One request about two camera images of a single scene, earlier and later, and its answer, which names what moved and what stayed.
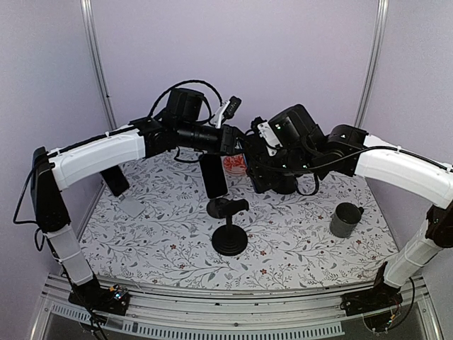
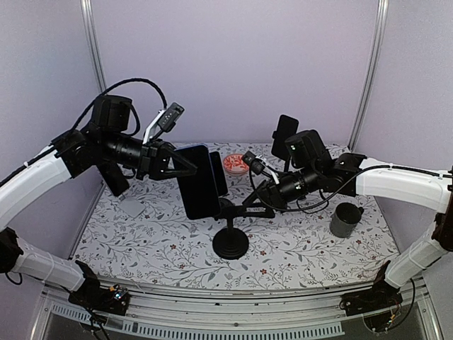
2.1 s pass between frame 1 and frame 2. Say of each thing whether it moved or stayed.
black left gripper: moved
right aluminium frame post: stayed
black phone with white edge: stayed
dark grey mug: stayed
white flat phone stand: stayed
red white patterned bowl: stayed
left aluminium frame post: stayed
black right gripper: moved
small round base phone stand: moved
